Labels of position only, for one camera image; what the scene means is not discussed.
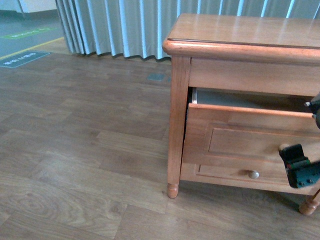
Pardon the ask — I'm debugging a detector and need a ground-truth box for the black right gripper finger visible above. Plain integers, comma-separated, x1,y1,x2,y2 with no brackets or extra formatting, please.
279,144,320,189

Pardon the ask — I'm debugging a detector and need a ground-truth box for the wooden drawer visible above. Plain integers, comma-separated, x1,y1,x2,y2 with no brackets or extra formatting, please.
182,87,320,166
180,163,320,195

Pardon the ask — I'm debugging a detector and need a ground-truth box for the upper round drawer knob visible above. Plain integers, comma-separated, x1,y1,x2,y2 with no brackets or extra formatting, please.
278,143,290,151

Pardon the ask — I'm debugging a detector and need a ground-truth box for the round drawer knob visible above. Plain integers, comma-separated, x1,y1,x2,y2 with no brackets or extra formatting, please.
248,170,260,179
278,143,290,151

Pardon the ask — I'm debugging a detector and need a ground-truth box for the lower round drawer knob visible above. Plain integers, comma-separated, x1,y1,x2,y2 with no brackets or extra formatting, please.
248,170,260,179

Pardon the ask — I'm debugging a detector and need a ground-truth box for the light wooden nightstand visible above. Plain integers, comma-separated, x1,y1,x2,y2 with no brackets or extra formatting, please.
163,14,320,215

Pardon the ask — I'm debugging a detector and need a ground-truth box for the grey pleated curtain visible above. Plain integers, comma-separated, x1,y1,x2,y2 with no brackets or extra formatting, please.
56,0,320,59

